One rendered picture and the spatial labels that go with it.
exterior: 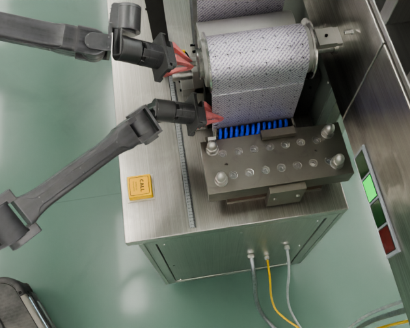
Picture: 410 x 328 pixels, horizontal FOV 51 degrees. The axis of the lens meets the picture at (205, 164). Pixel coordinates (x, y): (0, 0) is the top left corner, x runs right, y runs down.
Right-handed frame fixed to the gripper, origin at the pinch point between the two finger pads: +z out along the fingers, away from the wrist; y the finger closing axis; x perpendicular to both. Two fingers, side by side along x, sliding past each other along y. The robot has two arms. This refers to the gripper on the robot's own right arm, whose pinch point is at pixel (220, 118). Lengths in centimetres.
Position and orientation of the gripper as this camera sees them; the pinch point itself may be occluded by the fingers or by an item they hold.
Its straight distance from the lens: 118.8
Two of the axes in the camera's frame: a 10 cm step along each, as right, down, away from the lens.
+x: 4.5, -4.3, -7.8
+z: 8.8, 0.6, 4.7
